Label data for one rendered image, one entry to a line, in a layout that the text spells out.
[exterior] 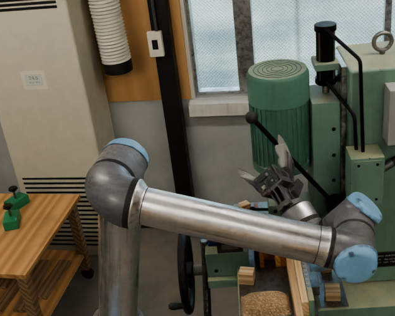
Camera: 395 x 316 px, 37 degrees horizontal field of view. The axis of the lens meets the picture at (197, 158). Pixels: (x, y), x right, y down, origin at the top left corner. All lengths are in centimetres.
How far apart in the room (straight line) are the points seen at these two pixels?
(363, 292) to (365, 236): 66
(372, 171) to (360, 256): 43
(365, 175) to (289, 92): 30
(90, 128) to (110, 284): 162
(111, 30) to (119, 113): 58
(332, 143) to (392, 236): 36
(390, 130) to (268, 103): 33
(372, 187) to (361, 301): 41
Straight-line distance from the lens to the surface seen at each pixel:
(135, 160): 142
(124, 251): 156
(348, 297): 195
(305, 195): 192
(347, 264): 130
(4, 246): 295
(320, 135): 173
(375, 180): 169
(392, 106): 162
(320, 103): 169
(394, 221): 188
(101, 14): 301
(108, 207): 131
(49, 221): 303
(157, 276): 336
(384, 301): 195
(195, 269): 204
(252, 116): 159
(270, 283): 185
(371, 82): 165
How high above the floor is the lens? 210
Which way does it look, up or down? 28 degrees down
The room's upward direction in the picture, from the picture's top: 7 degrees counter-clockwise
